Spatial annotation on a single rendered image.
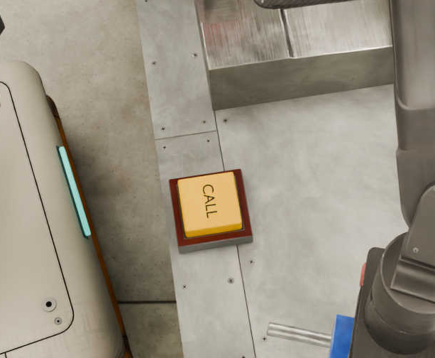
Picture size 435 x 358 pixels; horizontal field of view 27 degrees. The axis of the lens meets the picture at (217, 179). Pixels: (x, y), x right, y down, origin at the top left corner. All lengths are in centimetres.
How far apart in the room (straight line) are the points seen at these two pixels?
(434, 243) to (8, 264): 109
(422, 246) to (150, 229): 131
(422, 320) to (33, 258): 104
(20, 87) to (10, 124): 8
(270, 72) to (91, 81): 107
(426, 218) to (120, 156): 141
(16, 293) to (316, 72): 74
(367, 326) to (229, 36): 41
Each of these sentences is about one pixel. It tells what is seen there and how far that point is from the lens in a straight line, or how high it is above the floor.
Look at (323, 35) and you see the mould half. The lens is 97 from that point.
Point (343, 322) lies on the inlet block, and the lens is 77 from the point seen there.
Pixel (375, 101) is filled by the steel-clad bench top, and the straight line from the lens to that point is 103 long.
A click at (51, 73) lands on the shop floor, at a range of 203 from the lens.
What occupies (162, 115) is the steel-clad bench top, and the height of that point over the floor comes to 80.
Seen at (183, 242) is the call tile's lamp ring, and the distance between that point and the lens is 93.
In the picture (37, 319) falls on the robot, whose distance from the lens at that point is 151.
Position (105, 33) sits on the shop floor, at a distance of 206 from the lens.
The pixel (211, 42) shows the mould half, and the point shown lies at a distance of 96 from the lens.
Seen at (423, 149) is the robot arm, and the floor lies 122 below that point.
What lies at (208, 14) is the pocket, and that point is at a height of 86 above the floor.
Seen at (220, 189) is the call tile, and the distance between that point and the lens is 93.
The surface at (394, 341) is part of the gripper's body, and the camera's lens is 65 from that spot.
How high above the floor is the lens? 169
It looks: 65 degrees down
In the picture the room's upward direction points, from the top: 5 degrees counter-clockwise
